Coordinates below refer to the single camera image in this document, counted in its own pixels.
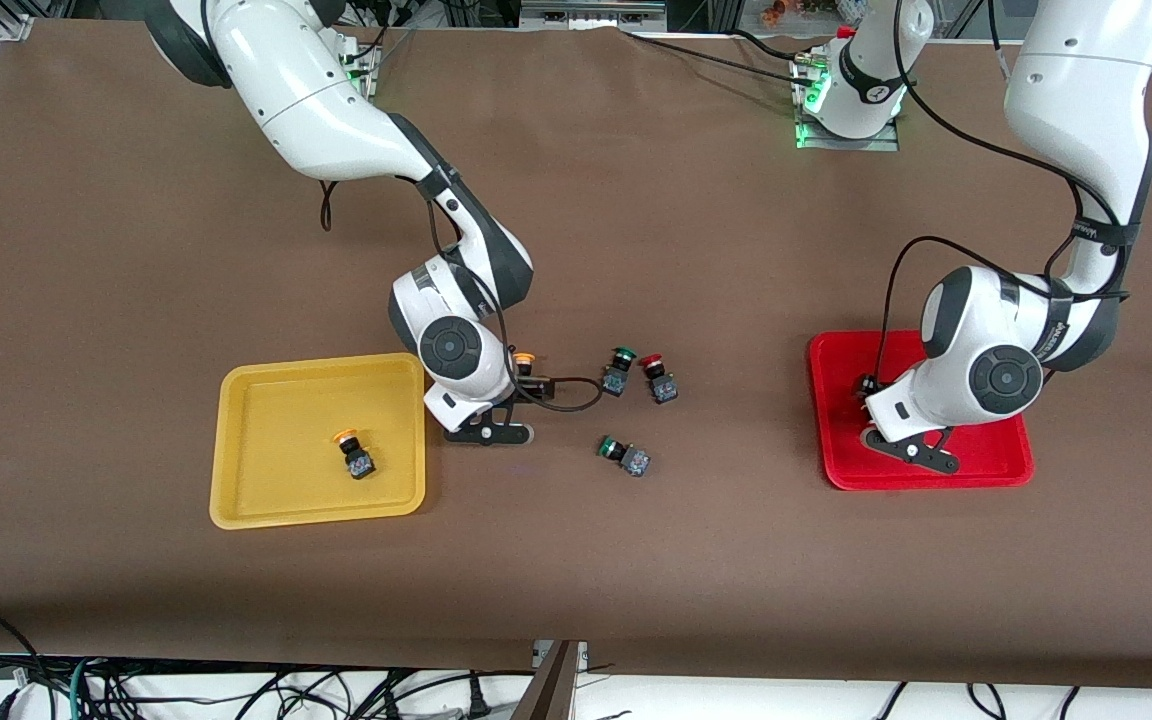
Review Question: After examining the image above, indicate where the black cable on table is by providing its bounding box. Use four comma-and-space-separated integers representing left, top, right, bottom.
624, 28, 822, 86

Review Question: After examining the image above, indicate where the grey table support beam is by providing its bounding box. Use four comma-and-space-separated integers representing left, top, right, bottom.
510, 640, 582, 720

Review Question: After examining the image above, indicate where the red push button switch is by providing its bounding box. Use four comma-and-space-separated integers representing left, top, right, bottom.
637, 353, 680, 406

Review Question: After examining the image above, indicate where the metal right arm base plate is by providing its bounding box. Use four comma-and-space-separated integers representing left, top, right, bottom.
336, 30, 383, 101

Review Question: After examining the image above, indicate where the green push button switch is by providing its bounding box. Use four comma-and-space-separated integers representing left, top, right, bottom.
597, 435, 653, 479
597, 346, 638, 399

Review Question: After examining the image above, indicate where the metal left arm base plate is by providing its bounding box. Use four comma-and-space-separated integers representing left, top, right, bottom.
791, 50, 903, 153

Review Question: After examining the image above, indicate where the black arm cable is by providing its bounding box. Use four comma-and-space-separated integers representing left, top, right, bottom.
874, 0, 1132, 396
319, 172, 607, 413

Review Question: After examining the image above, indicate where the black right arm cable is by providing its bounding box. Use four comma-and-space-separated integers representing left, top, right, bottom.
319, 172, 607, 413

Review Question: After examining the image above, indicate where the brown table cover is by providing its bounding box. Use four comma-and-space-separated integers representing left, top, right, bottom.
0, 18, 1152, 691

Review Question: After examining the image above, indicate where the red plastic tray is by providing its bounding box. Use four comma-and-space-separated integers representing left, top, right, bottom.
808, 329, 1035, 492

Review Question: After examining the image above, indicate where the aluminium frame profile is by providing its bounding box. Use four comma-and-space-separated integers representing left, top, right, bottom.
520, 0, 669, 31

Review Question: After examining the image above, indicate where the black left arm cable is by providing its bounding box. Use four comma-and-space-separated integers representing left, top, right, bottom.
874, 0, 1132, 396

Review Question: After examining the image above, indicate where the yellow plastic tray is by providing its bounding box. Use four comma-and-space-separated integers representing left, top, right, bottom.
208, 352, 428, 531

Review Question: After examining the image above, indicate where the green floor cable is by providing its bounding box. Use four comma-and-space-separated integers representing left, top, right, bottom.
68, 655, 102, 720

